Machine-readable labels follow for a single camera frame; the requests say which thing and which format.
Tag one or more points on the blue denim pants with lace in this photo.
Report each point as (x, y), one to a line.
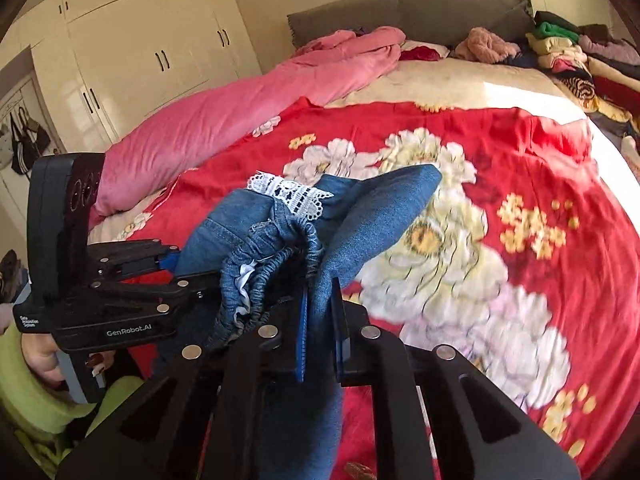
(360, 220)

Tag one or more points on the pile of folded clothes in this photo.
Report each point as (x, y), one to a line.
(590, 65)

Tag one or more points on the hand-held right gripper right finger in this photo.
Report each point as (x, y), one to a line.
(337, 335)

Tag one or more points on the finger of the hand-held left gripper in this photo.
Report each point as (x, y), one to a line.
(167, 261)
(150, 292)

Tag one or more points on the person's left hand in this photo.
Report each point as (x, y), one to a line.
(41, 360)

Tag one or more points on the person's left forearm green sleeve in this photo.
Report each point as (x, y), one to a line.
(30, 410)

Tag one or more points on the grey headboard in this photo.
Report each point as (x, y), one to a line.
(425, 15)

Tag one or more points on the red pillow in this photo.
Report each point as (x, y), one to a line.
(425, 52)

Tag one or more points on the hanging bags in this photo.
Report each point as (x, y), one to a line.
(25, 142)

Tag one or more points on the red floral blanket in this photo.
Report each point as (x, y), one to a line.
(550, 160)

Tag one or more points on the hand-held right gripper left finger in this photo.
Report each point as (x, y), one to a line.
(301, 345)

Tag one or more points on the pink fuzzy cloth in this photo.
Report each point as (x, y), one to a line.
(487, 45)

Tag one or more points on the cream wardrobe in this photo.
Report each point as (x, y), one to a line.
(150, 25)

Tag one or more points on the cream comforter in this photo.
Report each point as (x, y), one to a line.
(475, 80)

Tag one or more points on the pink quilt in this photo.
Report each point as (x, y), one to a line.
(200, 125)

